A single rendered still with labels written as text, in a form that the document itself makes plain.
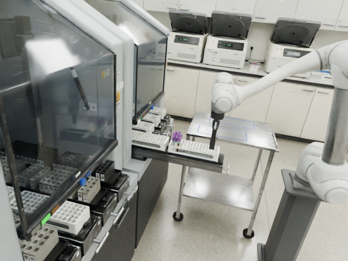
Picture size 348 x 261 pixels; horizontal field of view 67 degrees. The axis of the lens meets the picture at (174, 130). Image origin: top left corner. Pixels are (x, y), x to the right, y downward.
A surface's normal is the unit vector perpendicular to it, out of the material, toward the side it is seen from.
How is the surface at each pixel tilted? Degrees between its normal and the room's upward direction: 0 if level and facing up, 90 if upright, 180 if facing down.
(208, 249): 0
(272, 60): 90
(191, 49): 90
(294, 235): 90
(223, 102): 94
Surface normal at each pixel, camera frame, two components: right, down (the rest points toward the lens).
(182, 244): 0.09, -0.90
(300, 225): -0.23, 0.40
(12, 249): 0.97, 0.18
